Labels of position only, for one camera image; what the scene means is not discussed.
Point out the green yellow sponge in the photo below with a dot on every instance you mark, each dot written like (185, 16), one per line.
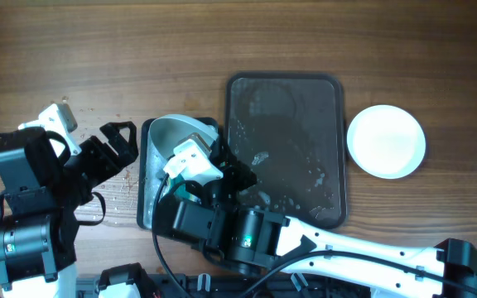
(187, 190)

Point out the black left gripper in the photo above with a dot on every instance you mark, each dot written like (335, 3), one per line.
(110, 162)

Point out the black soapy water tub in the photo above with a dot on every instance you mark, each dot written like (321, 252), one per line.
(152, 174)

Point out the white plate blue streak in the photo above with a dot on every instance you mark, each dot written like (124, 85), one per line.
(166, 132)

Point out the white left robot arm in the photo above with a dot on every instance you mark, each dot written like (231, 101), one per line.
(43, 189)

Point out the dark brown serving tray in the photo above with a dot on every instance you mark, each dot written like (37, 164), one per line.
(289, 128)

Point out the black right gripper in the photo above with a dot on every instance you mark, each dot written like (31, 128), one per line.
(233, 175)

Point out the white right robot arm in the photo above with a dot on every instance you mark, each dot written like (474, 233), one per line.
(260, 242)

